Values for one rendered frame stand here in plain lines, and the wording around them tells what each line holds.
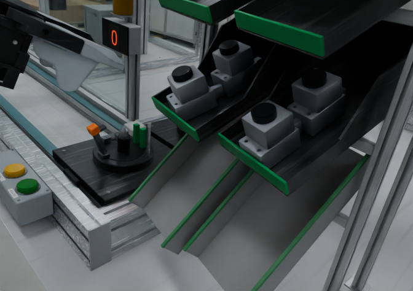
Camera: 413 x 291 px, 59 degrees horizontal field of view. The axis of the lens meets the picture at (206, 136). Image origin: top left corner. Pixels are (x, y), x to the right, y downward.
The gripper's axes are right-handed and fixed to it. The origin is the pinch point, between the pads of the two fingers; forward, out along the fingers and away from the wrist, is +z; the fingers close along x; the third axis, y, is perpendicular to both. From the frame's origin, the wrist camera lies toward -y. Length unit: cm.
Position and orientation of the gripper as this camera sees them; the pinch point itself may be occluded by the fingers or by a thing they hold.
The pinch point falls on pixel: (104, 48)
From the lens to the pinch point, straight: 46.9
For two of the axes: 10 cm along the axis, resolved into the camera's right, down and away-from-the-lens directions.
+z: 7.0, 2.2, 6.8
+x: 5.5, 4.3, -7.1
